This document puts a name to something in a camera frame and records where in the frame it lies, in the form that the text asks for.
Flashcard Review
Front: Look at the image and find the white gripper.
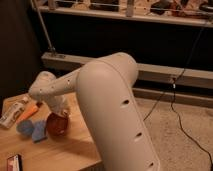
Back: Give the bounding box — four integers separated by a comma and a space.
48, 95, 70, 117

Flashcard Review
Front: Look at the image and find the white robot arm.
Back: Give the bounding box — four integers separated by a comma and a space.
29, 52, 162, 171

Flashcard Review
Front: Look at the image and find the blue cloth piece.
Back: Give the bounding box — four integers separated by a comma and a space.
32, 120, 47, 143

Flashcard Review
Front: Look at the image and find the orange carrot toy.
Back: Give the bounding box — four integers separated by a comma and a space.
17, 102, 43, 122

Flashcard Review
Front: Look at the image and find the blue round lid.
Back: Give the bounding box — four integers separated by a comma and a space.
16, 120, 34, 136

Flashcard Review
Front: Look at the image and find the white tube package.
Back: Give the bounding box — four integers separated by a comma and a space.
0, 96, 29, 129

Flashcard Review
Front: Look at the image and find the diagonal metal pole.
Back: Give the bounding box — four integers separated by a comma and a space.
32, 0, 56, 56

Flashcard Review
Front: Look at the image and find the red black box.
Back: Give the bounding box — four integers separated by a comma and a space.
7, 154, 23, 171

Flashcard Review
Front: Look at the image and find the metal shelf rail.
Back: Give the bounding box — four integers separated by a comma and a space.
30, 0, 213, 28

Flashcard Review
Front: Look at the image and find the black power cable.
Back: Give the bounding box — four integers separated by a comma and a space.
143, 26, 213, 164

